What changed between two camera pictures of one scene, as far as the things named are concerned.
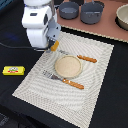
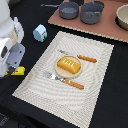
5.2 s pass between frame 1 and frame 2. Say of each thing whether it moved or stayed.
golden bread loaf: moved
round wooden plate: stayed
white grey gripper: moved
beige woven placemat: stayed
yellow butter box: stayed
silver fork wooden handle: stayed
